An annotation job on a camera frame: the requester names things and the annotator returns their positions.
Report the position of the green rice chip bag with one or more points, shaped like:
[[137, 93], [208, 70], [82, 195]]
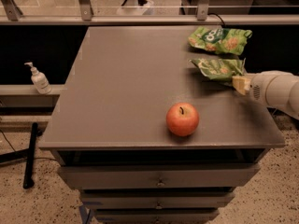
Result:
[[220, 40]]

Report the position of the green jalapeno chip bag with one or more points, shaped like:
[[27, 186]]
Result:
[[220, 70]]

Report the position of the metal railing frame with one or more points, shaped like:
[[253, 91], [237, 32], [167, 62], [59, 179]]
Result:
[[116, 12]]

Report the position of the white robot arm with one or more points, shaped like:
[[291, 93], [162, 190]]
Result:
[[287, 86]]

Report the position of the white floor stand base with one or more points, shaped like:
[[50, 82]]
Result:
[[136, 8]]

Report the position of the grey drawer cabinet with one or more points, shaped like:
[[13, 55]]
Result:
[[108, 130]]

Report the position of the red apple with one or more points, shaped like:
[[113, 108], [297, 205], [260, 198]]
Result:
[[182, 119]]

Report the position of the black stand leg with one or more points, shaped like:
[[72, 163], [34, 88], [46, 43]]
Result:
[[28, 154]]

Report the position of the white pump lotion bottle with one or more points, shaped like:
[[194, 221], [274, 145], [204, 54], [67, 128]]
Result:
[[39, 80]]

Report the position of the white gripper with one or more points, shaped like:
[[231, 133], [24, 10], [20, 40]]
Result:
[[257, 88]]

